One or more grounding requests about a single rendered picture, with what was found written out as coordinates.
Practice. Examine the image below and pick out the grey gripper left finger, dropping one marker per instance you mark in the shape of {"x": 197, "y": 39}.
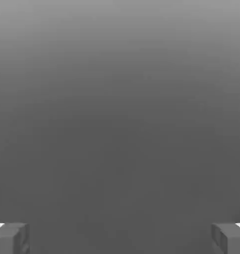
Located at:
{"x": 9, "y": 240}

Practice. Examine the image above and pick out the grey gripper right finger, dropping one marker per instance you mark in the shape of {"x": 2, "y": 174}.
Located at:
{"x": 233, "y": 241}

